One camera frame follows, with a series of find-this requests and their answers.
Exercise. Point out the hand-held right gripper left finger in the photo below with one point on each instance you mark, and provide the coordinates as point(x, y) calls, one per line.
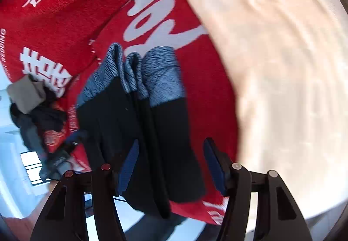
point(127, 173)

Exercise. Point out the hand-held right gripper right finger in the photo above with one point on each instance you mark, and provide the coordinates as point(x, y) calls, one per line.
point(214, 166)

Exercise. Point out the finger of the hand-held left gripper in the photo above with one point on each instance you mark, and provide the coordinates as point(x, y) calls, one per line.
point(76, 140)

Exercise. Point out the black pants with blue waistband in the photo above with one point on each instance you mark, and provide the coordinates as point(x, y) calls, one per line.
point(168, 132)

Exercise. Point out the dark clothes pile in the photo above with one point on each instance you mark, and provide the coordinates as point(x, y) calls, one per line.
point(46, 121)

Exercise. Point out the red printed blanket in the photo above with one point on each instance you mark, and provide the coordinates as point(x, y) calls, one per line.
point(81, 26)

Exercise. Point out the cream cloth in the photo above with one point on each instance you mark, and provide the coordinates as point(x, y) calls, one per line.
point(285, 66)

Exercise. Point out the window with dark frame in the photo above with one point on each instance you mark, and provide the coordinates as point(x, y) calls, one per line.
point(31, 167)

